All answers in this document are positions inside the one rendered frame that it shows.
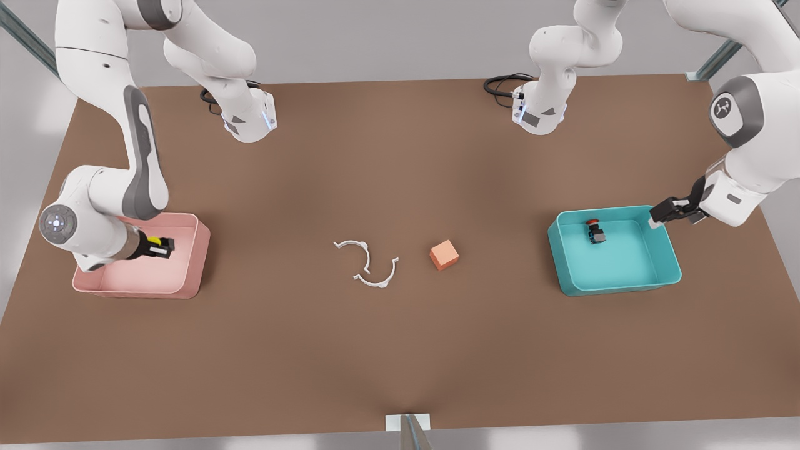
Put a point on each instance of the yellow button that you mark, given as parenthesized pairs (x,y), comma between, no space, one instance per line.
(155,240)

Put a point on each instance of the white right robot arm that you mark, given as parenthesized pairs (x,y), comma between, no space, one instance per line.
(106,75)

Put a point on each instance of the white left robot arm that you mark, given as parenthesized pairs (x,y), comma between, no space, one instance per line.
(759,144)

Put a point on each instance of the pink storage box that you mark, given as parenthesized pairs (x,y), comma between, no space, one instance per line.
(175,275)

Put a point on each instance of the blue storage box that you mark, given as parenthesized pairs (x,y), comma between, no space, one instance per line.
(615,262)

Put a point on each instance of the red button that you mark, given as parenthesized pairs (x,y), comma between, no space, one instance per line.
(595,232)

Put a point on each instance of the orange cube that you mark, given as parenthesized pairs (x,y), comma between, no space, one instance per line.
(444,255)

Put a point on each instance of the silver frame post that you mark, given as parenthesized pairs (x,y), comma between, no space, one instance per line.
(28,40)
(409,431)
(719,56)

